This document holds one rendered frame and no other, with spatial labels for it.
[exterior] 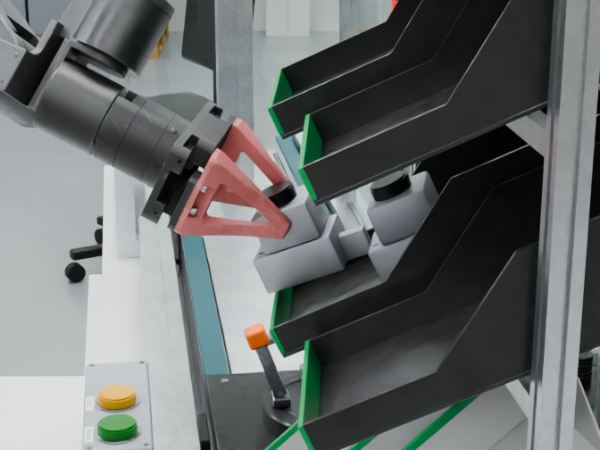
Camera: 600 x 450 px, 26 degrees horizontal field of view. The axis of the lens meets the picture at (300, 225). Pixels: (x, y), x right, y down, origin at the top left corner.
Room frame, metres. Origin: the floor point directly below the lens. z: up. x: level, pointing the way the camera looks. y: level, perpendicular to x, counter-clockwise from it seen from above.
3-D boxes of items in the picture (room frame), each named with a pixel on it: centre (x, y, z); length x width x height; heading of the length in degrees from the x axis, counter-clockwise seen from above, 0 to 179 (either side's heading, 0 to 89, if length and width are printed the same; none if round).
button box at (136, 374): (1.24, 0.19, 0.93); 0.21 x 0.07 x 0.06; 8
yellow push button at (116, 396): (1.24, 0.19, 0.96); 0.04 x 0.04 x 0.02
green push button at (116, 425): (1.17, 0.18, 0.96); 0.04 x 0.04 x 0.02
